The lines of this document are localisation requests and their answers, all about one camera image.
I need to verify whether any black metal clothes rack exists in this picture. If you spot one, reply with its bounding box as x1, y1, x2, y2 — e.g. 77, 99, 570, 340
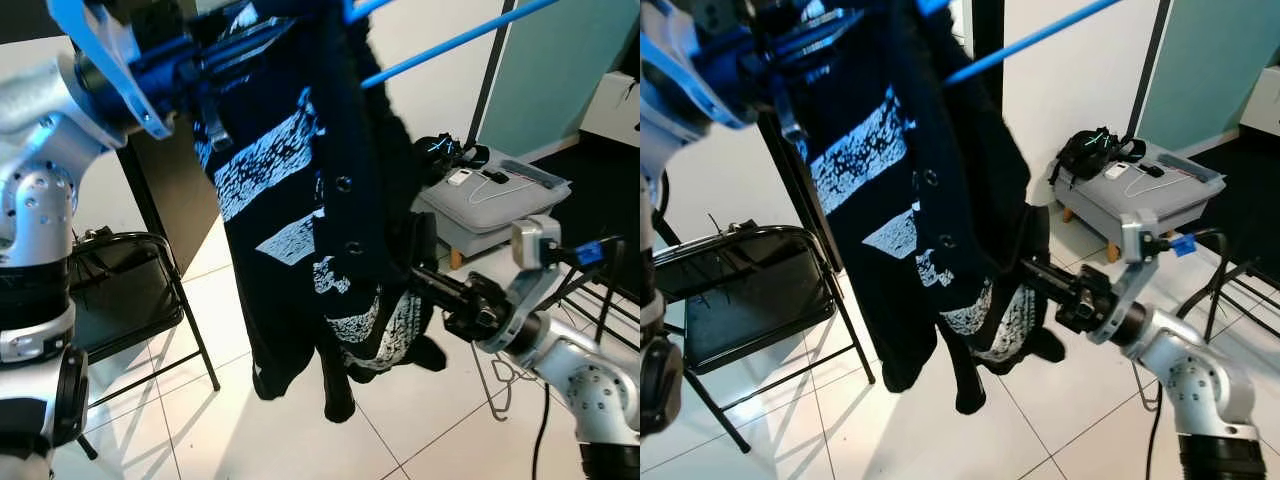
545, 255, 641, 346
1200, 258, 1280, 346

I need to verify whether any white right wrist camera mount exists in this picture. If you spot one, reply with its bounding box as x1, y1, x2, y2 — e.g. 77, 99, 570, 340
497, 215, 566, 351
1088, 208, 1166, 346

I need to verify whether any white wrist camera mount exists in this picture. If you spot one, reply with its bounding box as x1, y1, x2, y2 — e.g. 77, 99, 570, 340
645, 0, 771, 131
1088, 208, 1166, 346
45, 0, 176, 141
497, 215, 566, 351

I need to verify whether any black garment white print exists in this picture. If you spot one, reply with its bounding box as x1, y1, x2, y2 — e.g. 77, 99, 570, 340
785, 0, 1066, 416
190, 0, 451, 426

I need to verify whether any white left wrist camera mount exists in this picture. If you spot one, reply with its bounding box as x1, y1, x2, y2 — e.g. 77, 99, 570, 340
45, 0, 176, 141
645, 0, 771, 131

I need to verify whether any black door frame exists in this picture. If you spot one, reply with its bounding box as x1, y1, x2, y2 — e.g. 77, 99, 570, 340
972, 0, 1006, 101

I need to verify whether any black folding chair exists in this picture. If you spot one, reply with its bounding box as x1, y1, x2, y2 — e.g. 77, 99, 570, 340
65, 230, 223, 463
650, 225, 878, 456

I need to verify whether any long grey device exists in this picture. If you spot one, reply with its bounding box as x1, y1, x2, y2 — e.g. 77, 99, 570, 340
500, 158, 563, 191
1160, 153, 1226, 183

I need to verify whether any grey plastic hanger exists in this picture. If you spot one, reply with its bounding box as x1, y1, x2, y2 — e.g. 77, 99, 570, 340
1130, 360, 1161, 411
470, 340, 541, 421

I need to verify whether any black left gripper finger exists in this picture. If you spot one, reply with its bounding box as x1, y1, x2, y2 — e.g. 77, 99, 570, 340
800, 8, 873, 51
803, 34, 863, 73
205, 15, 301, 63
212, 42, 291, 86

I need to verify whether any black bag green mark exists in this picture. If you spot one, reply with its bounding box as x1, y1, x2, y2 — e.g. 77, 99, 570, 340
413, 133, 491, 188
1050, 127, 1148, 188

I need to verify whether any blue plastic hanger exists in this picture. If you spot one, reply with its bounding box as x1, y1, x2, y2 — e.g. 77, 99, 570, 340
915, 0, 1126, 88
345, 0, 561, 91

